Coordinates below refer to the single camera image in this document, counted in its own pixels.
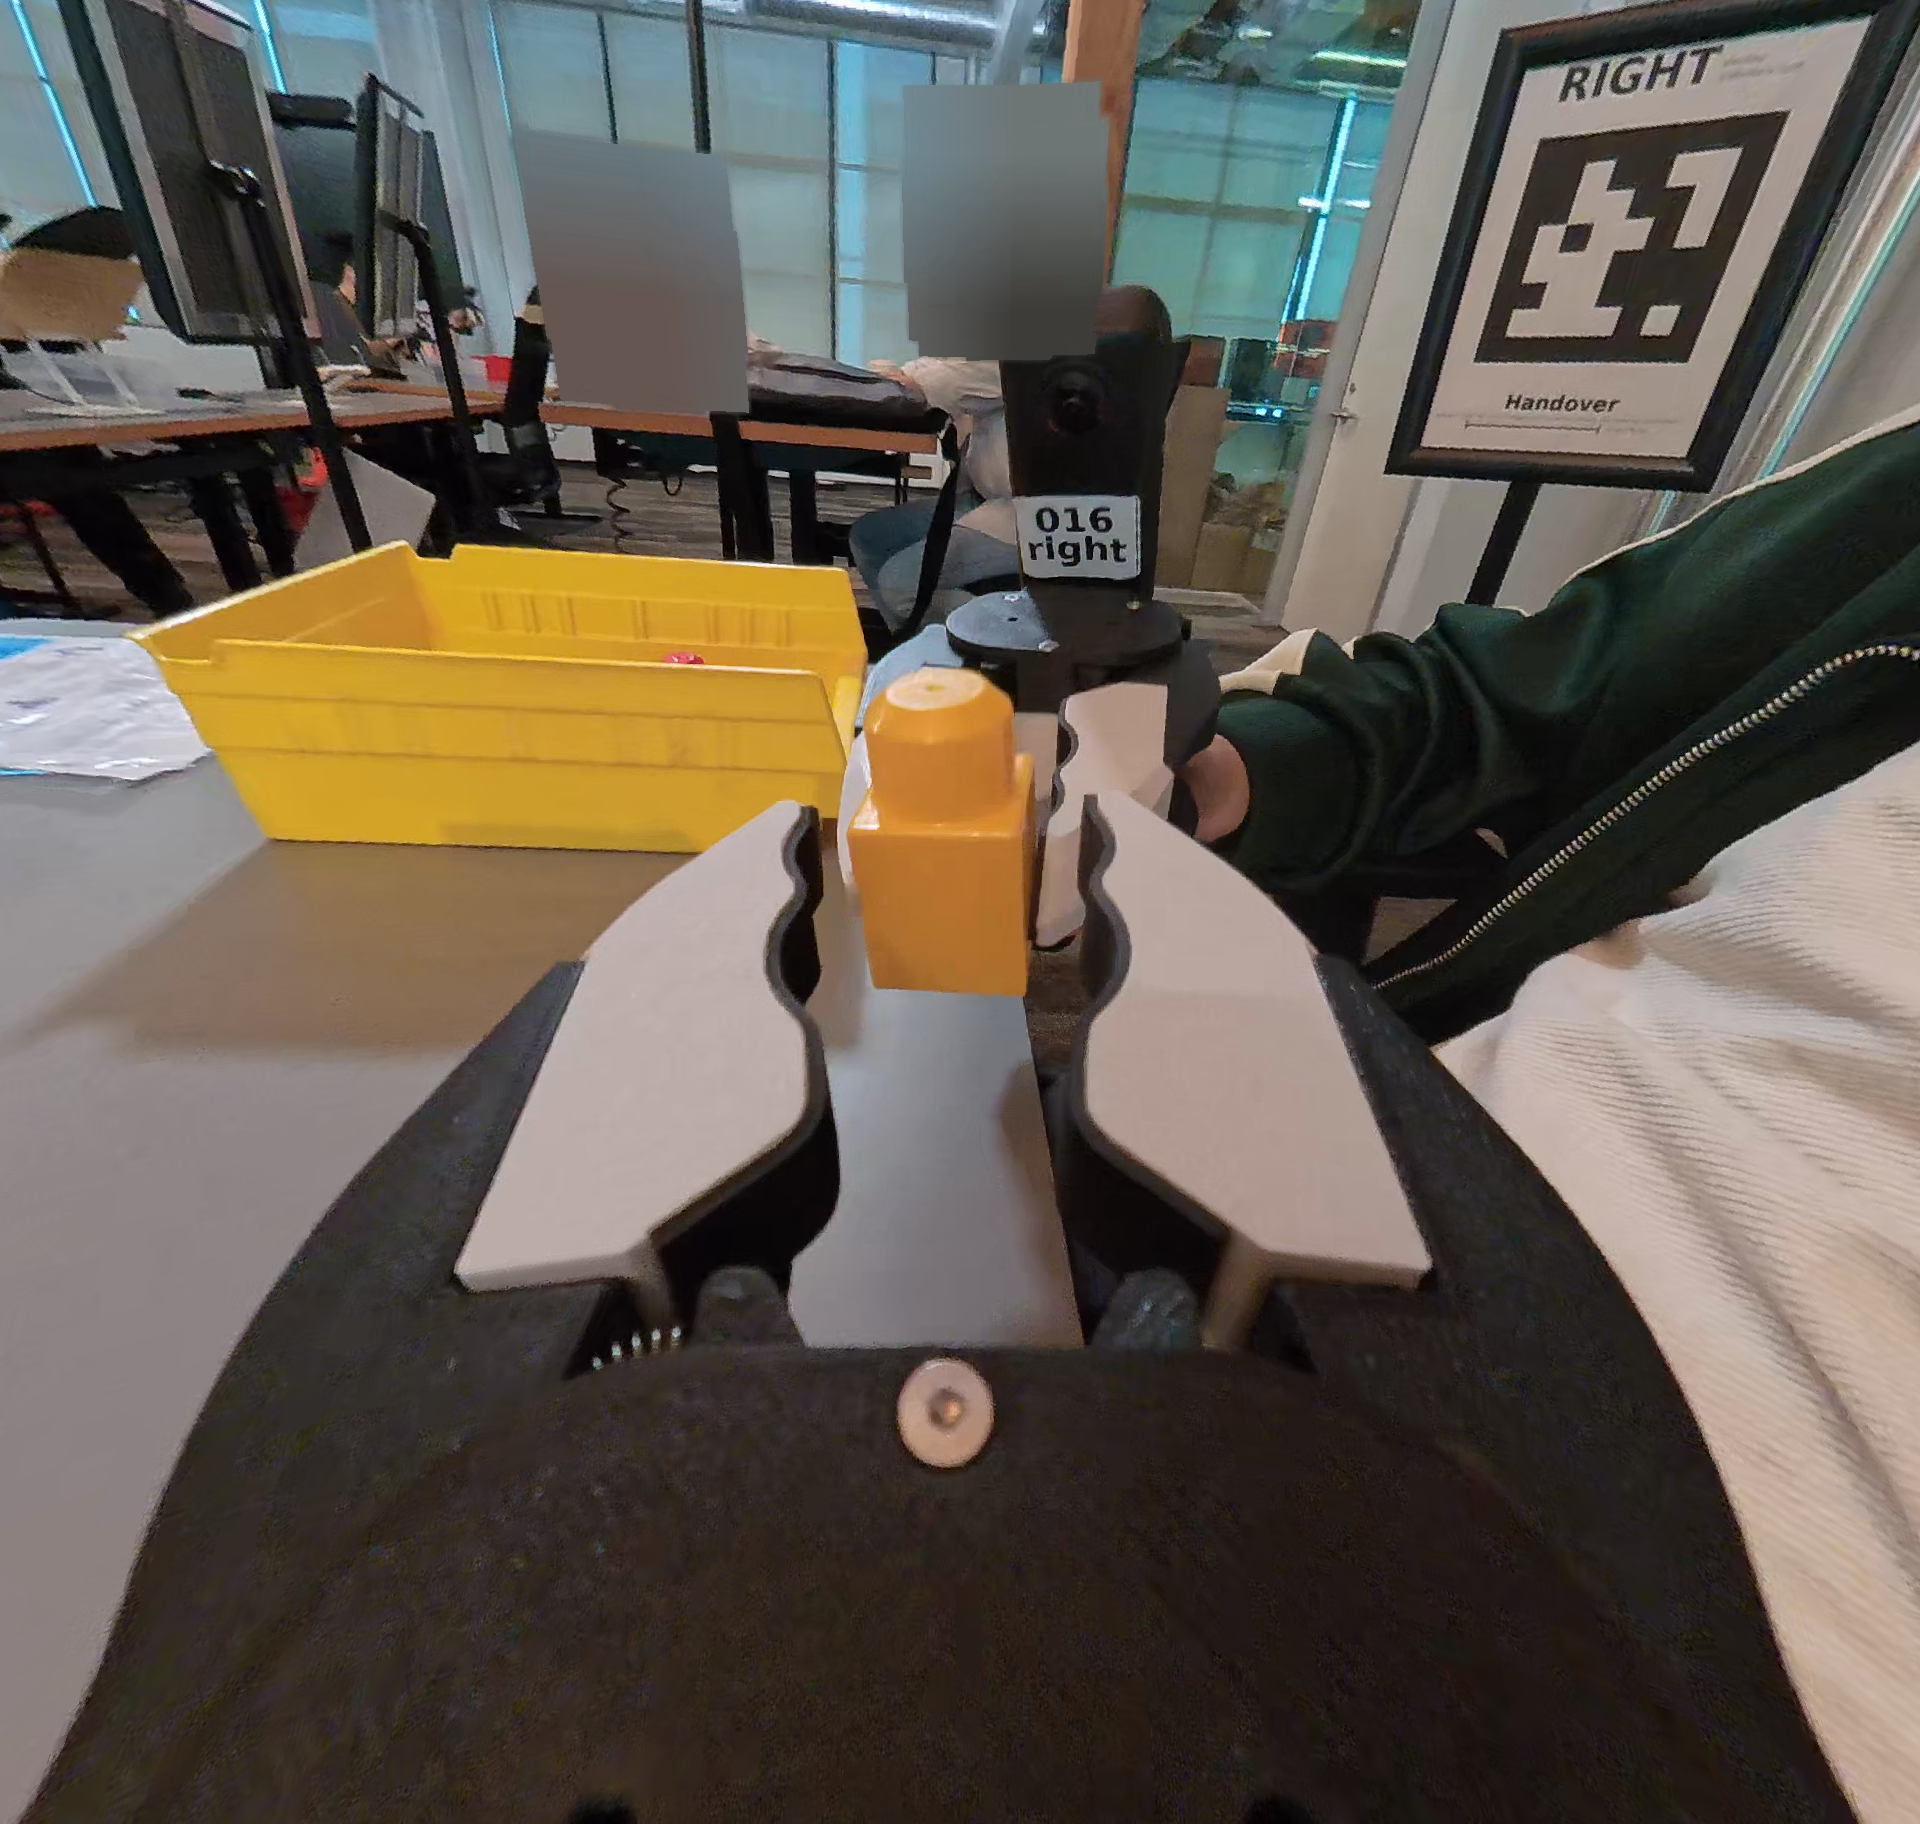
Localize orange peg block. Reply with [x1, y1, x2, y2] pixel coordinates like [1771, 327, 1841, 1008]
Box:
[844, 670, 1039, 999]

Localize black office chair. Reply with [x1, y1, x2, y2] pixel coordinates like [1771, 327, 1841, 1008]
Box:
[501, 286, 564, 507]

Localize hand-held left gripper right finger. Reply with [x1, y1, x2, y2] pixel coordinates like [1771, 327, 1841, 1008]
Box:
[1071, 790, 1433, 1354]

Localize brown cardboard box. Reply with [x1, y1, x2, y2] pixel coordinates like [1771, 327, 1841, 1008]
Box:
[1161, 384, 1277, 597]

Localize black monitor on stand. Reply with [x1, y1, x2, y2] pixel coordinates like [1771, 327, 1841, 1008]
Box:
[46, 0, 369, 552]
[351, 74, 488, 537]

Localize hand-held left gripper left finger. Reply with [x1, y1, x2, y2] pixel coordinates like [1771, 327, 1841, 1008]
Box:
[455, 799, 839, 1292]

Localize person's right forearm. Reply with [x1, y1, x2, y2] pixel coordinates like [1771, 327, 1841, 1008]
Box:
[1201, 414, 1920, 1017]

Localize yellow plastic bin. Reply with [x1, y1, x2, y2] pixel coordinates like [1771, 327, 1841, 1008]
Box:
[126, 540, 873, 854]

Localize white printed sheet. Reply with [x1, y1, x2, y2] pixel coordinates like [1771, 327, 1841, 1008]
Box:
[0, 635, 213, 781]

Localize black bag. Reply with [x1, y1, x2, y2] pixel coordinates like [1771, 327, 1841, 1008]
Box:
[745, 353, 917, 408]

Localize person's right hand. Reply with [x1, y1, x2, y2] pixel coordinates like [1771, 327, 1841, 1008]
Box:
[1176, 730, 1253, 867]

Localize framed marker sign on stand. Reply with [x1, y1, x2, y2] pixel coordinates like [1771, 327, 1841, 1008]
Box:
[1383, 0, 1920, 611]

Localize wooden office desk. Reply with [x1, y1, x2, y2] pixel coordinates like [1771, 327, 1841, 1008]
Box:
[0, 383, 513, 618]
[539, 390, 950, 567]

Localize grey desk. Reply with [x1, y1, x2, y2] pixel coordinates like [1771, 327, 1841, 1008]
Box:
[0, 622, 1084, 1766]

